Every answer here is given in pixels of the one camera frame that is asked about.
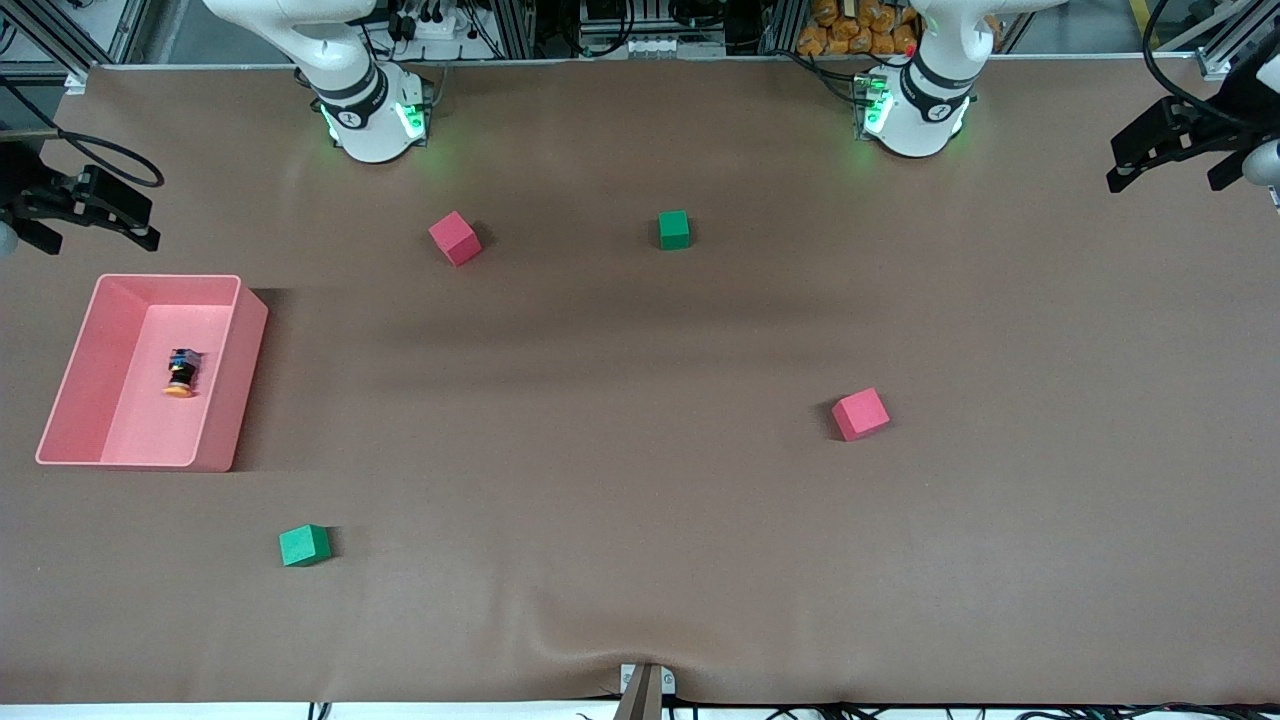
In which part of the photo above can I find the yellow mushroom push button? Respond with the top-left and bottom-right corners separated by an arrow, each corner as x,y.
164,348 -> 204,399

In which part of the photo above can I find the pink plastic bin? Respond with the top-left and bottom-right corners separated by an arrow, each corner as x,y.
36,274 -> 269,472

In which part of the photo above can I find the bag of orange items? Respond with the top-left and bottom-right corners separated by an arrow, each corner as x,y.
797,0 -> 1001,57

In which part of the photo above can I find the pink foam cube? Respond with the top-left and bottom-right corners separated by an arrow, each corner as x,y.
428,210 -> 483,267
831,388 -> 891,442

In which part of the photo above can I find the white power strip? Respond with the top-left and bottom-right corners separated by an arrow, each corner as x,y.
385,12 -> 481,43

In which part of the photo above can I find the white connector block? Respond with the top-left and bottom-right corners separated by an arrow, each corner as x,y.
627,38 -> 726,59

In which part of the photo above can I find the brown table mat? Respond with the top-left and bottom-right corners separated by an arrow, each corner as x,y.
0,55 -> 1280,707

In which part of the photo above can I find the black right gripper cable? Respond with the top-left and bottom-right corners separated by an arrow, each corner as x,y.
0,75 -> 165,189

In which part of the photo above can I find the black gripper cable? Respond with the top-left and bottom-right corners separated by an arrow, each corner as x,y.
0,75 -> 165,189
1143,0 -> 1229,109

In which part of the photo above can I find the aluminium frame profile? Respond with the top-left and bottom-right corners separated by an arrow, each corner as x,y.
1170,0 -> 1280,81
15,0 -> 93,94

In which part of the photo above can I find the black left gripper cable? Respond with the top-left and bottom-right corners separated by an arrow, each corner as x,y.
1143,0 -> 1229,109

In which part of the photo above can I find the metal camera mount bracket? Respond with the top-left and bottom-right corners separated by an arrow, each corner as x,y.
615,663 -> 676,720

